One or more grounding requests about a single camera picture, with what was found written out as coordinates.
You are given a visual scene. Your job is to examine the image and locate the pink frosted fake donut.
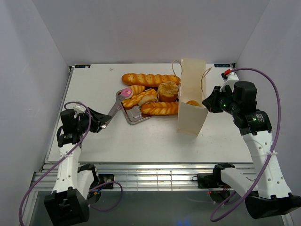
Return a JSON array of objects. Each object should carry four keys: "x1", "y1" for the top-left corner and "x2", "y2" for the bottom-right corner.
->
[{"x1": 120, "y1": 88, "x2": 133, "y2": 99}]

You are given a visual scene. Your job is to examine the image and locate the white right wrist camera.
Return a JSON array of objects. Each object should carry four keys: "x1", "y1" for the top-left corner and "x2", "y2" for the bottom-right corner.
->
[{"x1": 220, "y1": 69, "x2": 239, "y2": 92}]

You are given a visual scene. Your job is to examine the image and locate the silver metal tongs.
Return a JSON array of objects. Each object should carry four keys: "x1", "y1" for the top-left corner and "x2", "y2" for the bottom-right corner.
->
[{"x1": 108, "y1": 91, "x2": 125, "y2": 119}]

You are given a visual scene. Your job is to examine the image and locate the cream paper bag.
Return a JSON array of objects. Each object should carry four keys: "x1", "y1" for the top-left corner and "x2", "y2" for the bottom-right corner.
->
[{"x1": 177, "y1": 58, "x2": 212, "y2": 137}]

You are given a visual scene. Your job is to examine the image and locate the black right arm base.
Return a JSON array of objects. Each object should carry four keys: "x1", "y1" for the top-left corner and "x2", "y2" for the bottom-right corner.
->
[{"x1": 191, "y1": 173, "x2": 222, "y2": 189}]

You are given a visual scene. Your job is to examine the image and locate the twisted fake bread front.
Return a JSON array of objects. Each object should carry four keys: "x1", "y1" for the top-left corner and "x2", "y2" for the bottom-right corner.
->
[{"x1": 141, "y1": 102, "x2": 179, "y2": 116}]

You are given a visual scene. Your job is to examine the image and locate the aluminium frame rail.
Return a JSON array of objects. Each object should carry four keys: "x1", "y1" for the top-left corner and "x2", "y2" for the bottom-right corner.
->
[{"x1": 32, "y1": 163, "x2": 256, "y2": 192}]

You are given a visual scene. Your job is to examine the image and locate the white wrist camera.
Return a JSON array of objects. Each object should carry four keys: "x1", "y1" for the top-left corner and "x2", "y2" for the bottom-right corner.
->
[
  {"x1": 73, "y1": 102, "x2": 87, "y2": 114},
  {"x1": 220, "y1": 69, "x2": 239, "y2": 92}
]

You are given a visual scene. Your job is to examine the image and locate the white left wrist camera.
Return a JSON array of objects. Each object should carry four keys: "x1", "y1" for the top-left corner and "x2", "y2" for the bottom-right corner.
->
[{"x1": 73, "y1": 102, "x2": 87, "y2": 114}]

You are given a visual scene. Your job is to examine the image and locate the silver metal tray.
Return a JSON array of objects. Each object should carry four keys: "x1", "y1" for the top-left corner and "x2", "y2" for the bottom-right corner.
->
[{"x1": 120, "y1": 103, "x2": 152, "y2": 125}]

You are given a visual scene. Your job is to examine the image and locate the twisted fake bread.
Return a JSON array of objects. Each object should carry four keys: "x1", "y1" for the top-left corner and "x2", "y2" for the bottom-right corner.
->
[
  {"x1": 122, "y1": 89, "x2": 158, "y2": 108},
  {"x1": 141, "y1": 102, "x2": 179, "y2": 116}
]

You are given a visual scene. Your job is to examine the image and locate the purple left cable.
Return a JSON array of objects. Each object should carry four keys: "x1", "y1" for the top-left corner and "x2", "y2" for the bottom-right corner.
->
[{"x1": 18, "y1": 101, "x2": 123, "y2": 226}]

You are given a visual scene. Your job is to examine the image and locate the small striped fake bread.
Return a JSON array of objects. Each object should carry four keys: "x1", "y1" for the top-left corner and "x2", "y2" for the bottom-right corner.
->
[{"x1": 130, "y1": 85, "x2": 145, "y2": 96}]

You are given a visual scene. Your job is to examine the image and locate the round sesame fake bread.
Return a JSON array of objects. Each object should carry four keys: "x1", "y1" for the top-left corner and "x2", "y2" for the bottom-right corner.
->
[{"x1": 157, "y1": 81, "x2": 179, "y2": 102}]

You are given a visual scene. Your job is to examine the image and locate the fake bagel in bag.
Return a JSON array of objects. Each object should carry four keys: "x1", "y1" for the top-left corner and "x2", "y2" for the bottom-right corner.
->
[{"x1": 186, "y1": 100, "x2": 200, "y2": 106}]

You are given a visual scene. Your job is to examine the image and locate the long fake baguette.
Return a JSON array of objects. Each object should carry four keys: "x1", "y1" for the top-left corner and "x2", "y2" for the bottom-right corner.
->
[{"x1": 121, "y1": 73, "x2": 181, "y2": 87}]

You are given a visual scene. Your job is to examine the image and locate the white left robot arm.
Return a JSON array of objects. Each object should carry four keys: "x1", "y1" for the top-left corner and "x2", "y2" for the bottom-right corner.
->
[{"x1": 44, "y1": 108, "x2": 112, "y2": 226}]

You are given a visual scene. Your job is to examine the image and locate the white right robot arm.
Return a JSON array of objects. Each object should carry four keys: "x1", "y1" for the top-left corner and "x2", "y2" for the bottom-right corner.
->
[{"x1": 202, "y1": 81, "x2": 301, "y2": 219}]

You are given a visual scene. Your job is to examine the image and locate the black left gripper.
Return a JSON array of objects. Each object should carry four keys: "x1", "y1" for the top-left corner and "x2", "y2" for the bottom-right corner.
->
[{"x1": 76, "y1": 106, "x2": 111, "y2": 134}]

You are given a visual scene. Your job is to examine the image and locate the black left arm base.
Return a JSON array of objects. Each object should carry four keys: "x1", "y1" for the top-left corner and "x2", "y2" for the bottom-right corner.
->
[{"x1": 99, "y1": 174, "x2": 115, "y2": 189}]

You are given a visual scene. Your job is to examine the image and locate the purple cable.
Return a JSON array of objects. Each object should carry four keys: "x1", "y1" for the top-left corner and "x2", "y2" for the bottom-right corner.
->
[
  {"x1": 209, "y1": 67, "x2": 282, "y2": 222},
  {"x1": 18, "y1": 101, "x2": 123, "y2": 226}
]

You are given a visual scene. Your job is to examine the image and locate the twisted fake bread middle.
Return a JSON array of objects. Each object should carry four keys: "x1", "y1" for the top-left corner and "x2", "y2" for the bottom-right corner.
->
[{"x1": 122, "y1": 89, "x2": 158, "y2": 108}]

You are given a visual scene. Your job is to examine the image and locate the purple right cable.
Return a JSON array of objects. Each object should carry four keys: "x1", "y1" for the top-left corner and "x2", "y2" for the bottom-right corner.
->
[{"x1": 209, "y1": 67, "x2": 282, "y2": 222}]

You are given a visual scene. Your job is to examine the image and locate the pale shell fake bread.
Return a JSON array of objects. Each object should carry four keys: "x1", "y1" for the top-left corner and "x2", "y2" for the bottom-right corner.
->
[{"x1": 138, "y1": 95, "x2": 158, "y2": 106}]

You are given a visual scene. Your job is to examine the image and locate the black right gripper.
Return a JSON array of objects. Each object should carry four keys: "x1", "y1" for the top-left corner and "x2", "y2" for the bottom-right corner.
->
[{"x1": 201, "y1": 86, "x2": 239, "y2": 116}]

